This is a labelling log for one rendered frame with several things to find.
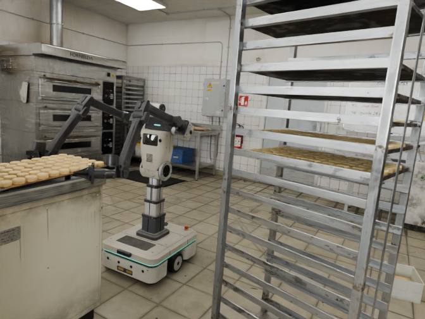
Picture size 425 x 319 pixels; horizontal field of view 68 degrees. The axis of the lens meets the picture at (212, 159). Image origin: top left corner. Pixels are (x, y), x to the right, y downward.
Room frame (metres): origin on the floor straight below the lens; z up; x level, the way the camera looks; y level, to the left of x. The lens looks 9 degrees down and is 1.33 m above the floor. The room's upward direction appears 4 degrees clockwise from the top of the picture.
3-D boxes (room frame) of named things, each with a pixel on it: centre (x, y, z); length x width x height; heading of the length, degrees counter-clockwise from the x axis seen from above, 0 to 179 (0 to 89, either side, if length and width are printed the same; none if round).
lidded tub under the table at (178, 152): (6.10, 0.63, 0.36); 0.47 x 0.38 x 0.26; 152
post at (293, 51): (1.72, -0.38, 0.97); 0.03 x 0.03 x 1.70; 47
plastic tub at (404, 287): (2.32, -1.57, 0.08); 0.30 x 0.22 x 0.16; 162
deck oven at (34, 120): (5.37, 2.55, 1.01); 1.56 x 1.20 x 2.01; 151
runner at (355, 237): (1.49, -0.58, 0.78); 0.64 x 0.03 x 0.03; 47
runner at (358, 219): (1.49, -0.58, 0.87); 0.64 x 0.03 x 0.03; 47
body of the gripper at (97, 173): (1.58, 0.59, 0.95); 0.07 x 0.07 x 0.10; 18
